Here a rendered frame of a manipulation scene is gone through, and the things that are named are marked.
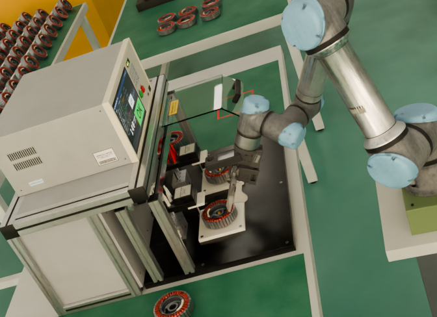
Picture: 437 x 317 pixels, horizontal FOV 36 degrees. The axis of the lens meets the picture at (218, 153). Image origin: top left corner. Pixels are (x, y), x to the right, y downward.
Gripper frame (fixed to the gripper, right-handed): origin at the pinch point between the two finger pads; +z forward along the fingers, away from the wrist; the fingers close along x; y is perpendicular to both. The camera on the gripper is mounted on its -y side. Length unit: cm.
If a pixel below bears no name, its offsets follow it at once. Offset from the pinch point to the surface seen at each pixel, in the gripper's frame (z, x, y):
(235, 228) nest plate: 6.1, -6.9, 3.7
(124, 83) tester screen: -27.7, 10.7, -36.1
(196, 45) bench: 21, 157, -13
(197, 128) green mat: 17, 67, -9
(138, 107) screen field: -19.2, 12.9, -31.1
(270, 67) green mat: 1, 101, 19
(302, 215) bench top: -1.2, -5.0, 23.1
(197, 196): 2.1, 0.9, -9.0
